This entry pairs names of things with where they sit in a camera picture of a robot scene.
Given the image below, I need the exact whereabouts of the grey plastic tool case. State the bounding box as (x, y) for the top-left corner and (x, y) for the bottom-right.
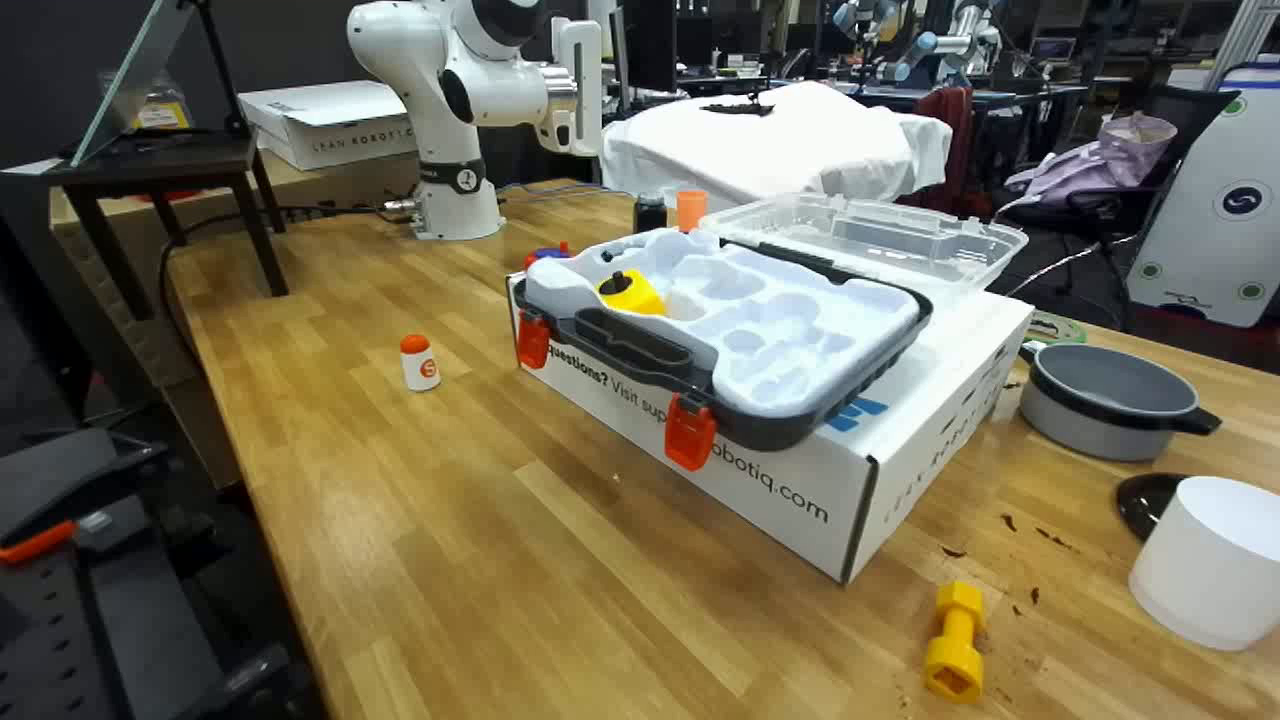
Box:
(509, 193), (1028, 467)

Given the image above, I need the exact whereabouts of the purple cloth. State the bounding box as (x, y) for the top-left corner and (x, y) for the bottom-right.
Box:
(1004, 113), (1179, 202)

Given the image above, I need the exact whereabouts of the white cardboard box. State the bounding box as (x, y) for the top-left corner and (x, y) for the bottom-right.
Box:
(535, 293), (1032, 585)

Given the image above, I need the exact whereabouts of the grey pot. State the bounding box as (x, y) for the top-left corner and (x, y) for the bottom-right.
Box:
(1019, 344), (1221, 465)

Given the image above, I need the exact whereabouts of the yellow toy dumbbell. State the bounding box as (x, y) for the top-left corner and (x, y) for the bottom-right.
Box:
(925, 578), (984, 704)

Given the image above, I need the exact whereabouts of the white cloth pile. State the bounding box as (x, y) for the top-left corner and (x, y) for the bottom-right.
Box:
(599, 80), (952, 208)

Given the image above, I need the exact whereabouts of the white flat boxes stack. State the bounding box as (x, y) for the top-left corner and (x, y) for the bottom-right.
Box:
(241, 80), (416, 170)

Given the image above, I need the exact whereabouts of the white machine housing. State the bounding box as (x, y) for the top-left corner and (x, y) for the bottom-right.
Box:
(1129, 59), (1280, 326)

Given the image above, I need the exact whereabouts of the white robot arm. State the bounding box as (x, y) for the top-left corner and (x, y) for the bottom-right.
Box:
(345, 0), (603, 238)

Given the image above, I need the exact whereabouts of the orange plastic cup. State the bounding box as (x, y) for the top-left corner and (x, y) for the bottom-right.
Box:
(673, 189), (709, 232)

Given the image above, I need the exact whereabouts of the white orange-capped seasoning bottle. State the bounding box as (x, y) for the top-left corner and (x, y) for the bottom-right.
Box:
(400, 332), (441, 390)

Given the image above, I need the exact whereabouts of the black round lid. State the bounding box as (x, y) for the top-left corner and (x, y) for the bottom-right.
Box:
(1114, 470), (1179, 539)

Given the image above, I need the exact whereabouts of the white plastic pitcher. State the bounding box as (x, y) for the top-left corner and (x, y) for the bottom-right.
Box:
(1129, 477), (1280, 653)

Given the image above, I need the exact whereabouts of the yellow toy in case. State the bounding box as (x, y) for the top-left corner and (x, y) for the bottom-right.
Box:
(599, 272), (669, 316)

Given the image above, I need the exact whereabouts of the black cylinder can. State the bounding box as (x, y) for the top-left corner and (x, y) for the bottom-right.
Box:
(632, 196), (669, 232)

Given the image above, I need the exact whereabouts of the black side table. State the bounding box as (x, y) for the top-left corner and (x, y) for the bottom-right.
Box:
(53, 131), (289, 321)

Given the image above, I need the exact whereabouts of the red blue toy bowl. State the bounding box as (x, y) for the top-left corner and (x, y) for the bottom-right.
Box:
(519, 238), (572, 269)

